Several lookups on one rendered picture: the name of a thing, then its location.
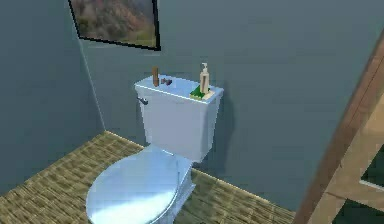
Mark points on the white toilet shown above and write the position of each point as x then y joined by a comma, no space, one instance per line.
176,123

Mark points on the green and yellow sponge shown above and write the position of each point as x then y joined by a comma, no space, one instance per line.
199,93

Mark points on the cream soap dispenser bottle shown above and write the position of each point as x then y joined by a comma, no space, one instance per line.
204,80

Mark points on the small dark brown object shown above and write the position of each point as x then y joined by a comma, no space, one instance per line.
166,81

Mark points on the brown cylinder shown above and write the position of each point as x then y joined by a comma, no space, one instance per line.
155,76

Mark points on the black framed landscape picture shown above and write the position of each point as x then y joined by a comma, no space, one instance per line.
116,21

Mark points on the wooden room door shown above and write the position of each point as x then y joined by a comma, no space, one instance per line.
350,160

